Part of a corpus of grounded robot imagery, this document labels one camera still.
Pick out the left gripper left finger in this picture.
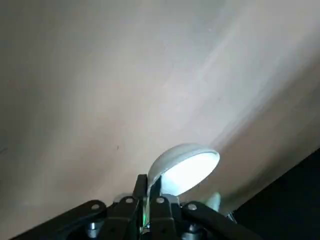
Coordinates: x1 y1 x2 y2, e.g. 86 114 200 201
22 174 148 240

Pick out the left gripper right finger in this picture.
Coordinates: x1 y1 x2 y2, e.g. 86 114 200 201
147 177 260 240

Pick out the small white crucible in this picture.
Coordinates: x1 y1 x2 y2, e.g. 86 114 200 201
147 142 221 198

